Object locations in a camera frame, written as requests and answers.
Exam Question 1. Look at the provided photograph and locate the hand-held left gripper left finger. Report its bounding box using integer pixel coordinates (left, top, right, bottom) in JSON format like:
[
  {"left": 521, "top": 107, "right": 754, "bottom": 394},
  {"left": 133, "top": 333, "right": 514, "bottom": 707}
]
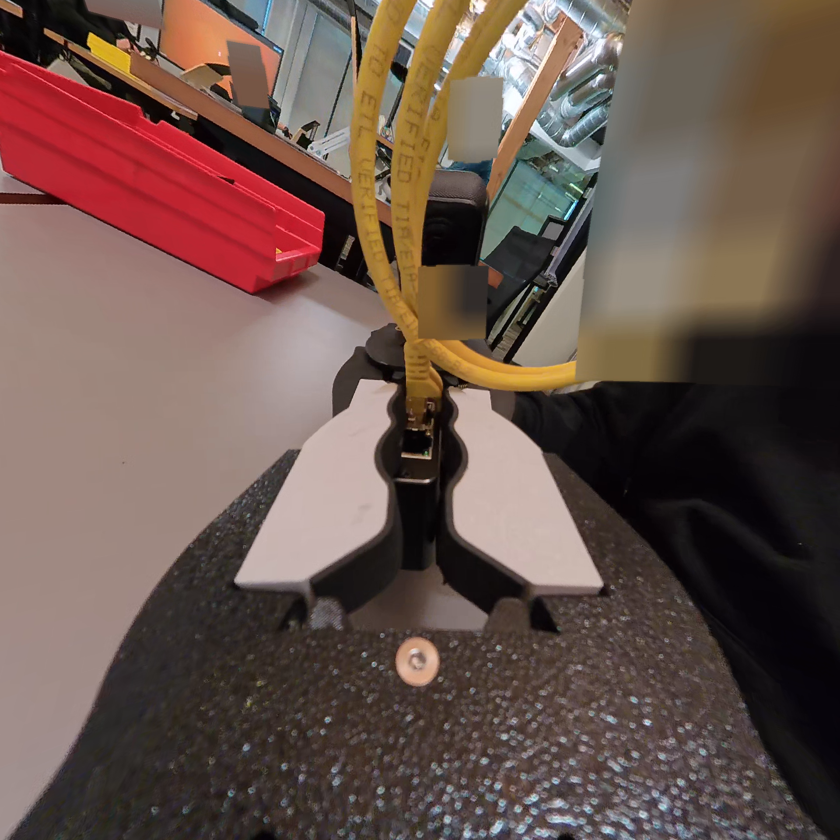
[{"left": 233, "top": 382, "right": 403, "bottom": 630}]

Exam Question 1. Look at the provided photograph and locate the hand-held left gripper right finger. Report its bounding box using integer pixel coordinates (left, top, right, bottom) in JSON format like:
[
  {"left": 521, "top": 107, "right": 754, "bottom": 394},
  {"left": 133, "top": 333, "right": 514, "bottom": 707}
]
[{"left": 436, "top": 388, "right": 606, "bottom": 634}]

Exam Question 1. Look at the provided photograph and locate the dark ethernet port adapter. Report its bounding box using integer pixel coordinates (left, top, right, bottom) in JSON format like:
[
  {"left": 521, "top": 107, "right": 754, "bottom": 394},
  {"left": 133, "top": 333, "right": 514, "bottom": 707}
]
[{"left": 392, "top": 425, "right": 439, "bottom": 571}]

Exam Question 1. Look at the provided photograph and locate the yellow ethernet cable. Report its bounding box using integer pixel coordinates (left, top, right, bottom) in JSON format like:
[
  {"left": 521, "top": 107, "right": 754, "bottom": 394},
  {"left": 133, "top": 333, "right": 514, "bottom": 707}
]
[{"left": 351, "top": 0, "right": 578, "bottom": 434}]

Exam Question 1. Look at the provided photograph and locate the red plastic bin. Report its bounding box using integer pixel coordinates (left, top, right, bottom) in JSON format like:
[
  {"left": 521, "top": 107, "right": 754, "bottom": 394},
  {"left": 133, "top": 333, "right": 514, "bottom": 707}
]
[{"left": 0, "top": 51, "right": 326, "bottom": 294}]

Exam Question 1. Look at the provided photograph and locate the person's right forearm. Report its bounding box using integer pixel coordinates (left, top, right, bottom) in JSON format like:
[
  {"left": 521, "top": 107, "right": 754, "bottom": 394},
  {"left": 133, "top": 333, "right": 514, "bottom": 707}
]
[{"left": 512, "top": 379, "right": 840, "bottom": 840}]

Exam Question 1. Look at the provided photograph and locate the black folding chair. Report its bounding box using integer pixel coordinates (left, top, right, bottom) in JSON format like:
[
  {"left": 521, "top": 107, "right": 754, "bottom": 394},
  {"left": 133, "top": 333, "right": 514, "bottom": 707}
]
[{"left": 482, "top": 226, "right": 572, "bottom": 316}]

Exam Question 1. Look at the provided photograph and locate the wooden beam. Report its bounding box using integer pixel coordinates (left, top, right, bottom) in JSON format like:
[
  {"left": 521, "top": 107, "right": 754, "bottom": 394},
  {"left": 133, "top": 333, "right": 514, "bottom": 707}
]
[{"left": 489, "top": 13, "right": 585, "bottom": 198}]

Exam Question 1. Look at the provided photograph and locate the monitor with orange screen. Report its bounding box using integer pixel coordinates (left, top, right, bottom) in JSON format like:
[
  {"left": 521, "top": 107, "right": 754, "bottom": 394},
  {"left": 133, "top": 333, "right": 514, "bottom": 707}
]
[{"left": 157, "top": 0, "right": 286, "bottom": 106}]

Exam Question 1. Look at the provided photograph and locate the wooden edged table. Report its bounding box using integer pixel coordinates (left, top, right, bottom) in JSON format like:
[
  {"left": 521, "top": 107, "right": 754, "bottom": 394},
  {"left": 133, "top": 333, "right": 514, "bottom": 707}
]
[{"left": 42, "top": 26, "right": 388, "bottom": 217}]

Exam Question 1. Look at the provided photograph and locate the yellow plastic bin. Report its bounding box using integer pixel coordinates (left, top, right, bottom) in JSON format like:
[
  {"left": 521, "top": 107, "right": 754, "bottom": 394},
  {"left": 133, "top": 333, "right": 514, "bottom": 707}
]
[{"left": 87, "top": 33, "right": 132, "bottom": 70}]

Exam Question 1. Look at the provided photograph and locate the silver air duct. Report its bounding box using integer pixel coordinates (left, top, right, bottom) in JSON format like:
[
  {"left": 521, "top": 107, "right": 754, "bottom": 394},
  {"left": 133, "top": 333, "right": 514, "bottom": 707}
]
[{"left": 545, "top": 0, "right": 624, "bottom": 152}]

